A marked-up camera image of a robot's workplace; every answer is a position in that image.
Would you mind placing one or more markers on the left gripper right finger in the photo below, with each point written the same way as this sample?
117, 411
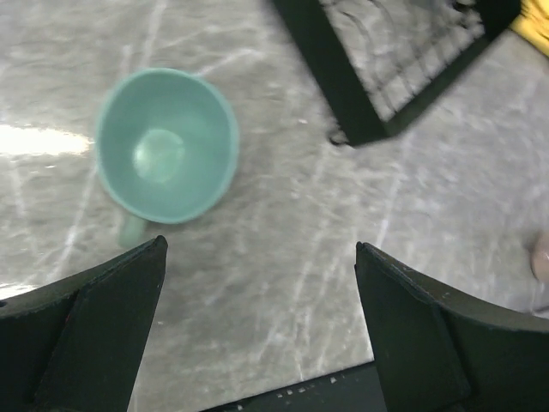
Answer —
439, 349

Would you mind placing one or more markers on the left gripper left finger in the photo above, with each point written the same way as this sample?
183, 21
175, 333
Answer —
77, 344

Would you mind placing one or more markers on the mint green cup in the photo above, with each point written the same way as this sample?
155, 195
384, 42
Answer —
167, 146

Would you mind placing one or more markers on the pink purple-inside mug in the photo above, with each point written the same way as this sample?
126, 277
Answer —
539, 258

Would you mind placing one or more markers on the black base bar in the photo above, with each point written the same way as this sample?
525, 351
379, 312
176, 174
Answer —
355, 389

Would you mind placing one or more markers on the folded yellow cloth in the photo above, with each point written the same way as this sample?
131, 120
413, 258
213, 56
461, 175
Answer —
532, 24

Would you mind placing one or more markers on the black wire dish rack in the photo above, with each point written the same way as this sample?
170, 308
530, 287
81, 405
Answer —
381, 64

